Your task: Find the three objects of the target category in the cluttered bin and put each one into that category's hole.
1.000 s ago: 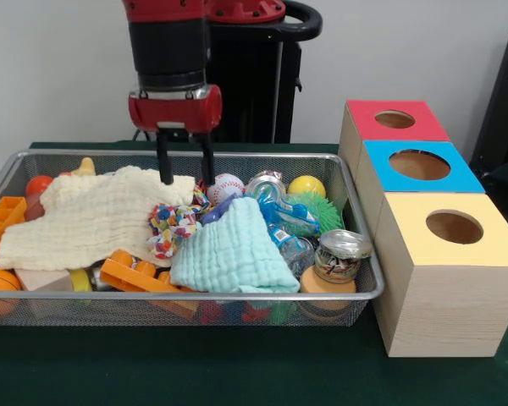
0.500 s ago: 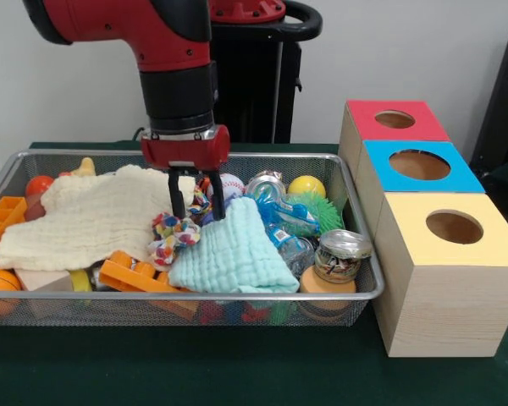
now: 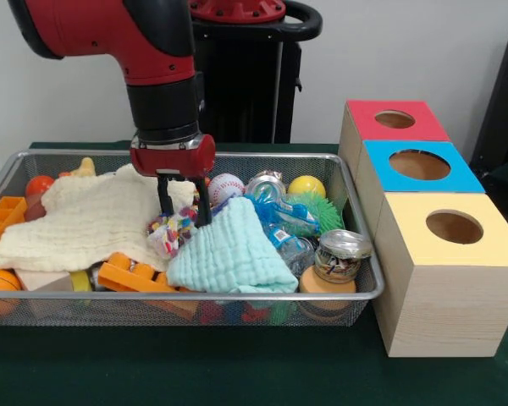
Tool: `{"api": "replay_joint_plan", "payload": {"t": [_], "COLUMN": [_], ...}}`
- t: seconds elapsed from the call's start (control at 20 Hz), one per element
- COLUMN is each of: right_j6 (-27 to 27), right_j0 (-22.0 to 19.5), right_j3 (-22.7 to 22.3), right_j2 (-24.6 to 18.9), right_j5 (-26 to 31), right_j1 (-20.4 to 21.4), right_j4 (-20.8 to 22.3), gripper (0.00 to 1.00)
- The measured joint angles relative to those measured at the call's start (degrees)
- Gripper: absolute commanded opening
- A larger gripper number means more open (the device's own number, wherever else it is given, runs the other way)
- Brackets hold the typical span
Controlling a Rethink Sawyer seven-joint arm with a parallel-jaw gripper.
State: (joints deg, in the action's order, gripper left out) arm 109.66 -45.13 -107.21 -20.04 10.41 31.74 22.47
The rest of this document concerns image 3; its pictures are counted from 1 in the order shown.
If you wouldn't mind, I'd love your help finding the silver mesh bin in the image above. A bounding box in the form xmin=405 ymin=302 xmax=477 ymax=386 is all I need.
xmin=0 ymin=148 xmax=385 ymax=327

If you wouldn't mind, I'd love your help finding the yellow ball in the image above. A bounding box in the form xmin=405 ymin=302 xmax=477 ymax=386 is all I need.
xmin=288 ymin=174 xmax=328 ymax=199

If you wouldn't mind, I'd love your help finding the crushed drink can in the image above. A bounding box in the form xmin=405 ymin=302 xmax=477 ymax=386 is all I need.
xmin=313 ymin=229 xmax=373 ymax=284

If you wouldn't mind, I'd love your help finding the yellow rubber duck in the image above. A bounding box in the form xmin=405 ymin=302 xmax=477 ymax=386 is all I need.
xmin=69 ymin=156 xmax=97 ymax=178

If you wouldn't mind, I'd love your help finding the cream muslin cloth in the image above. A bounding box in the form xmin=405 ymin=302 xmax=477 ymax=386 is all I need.
xmin=0 ymin=163 xmax=198 ymax=272

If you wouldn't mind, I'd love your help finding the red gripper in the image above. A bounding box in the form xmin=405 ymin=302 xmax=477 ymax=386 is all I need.
xmin=129 ymin=132 xmax=217 ymax=230

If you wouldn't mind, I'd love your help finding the white baseball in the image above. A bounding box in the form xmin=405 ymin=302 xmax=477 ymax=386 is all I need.
xmin=207 ymin=173 xmax=246 ymax=207

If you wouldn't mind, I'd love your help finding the colourful knotted rope toy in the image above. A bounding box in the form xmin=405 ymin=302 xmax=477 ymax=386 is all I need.
xmin=146 ymin=205 xmax=198 ymax=260

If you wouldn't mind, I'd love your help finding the orange plastic toy block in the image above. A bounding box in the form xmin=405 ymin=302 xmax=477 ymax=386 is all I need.
xmin=97 ymin=252 xmax=187 ymax=294

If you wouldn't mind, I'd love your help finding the green spiky ball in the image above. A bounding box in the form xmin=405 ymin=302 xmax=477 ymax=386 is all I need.
xmin=285 ymin=190 xmax=345 ymax=234

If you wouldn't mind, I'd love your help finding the red-orange ball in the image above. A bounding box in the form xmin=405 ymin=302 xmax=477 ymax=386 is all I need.
xmin=25 ymin=174 xmax=56 ymax=198

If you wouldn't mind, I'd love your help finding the mint green muslin cloth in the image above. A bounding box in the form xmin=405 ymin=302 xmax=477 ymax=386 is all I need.
xmin=165 ymin=196 xmax=300 ymax=295

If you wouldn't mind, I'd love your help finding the wooden three-hole box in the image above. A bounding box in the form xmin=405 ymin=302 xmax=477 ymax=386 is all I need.
xmin=337 ymin=100 xmax=508 ymax=359

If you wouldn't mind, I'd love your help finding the dark green table cloth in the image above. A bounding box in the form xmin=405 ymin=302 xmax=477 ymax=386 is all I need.
xmin=0 ymin=141 xmax=508 ymax=406

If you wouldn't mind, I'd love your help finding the orange plastic grid tray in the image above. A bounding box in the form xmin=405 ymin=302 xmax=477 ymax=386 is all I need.
xmin=0 ymin=195 xmax=29 ymax=272

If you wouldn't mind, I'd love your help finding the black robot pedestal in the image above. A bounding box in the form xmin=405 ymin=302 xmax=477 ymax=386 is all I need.
xmin=188 ymin=0 xmax=323 ymax=144

